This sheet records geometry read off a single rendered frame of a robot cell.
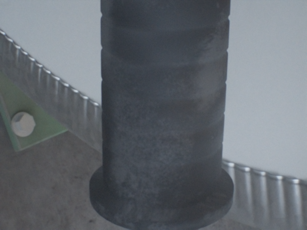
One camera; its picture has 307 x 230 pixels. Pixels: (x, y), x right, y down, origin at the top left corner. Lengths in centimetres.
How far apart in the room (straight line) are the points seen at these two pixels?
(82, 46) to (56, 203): 55
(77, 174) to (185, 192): 87
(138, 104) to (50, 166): 85
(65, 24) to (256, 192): 19
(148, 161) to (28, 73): 39
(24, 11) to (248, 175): 24
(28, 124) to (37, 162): 7
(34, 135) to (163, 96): 82
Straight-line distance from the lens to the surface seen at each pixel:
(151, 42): 16
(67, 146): 104
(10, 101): 97
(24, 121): 96
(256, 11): 37
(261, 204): 41
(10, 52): 58
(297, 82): 37
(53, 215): 102
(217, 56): 17
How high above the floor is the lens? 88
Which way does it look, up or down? 50 degrees down
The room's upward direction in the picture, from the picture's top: 78 degrees clockwise
